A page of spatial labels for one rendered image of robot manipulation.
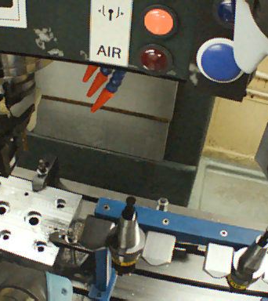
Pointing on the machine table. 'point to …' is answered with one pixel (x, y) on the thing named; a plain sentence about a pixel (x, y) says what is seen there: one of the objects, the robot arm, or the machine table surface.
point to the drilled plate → (32, 200)
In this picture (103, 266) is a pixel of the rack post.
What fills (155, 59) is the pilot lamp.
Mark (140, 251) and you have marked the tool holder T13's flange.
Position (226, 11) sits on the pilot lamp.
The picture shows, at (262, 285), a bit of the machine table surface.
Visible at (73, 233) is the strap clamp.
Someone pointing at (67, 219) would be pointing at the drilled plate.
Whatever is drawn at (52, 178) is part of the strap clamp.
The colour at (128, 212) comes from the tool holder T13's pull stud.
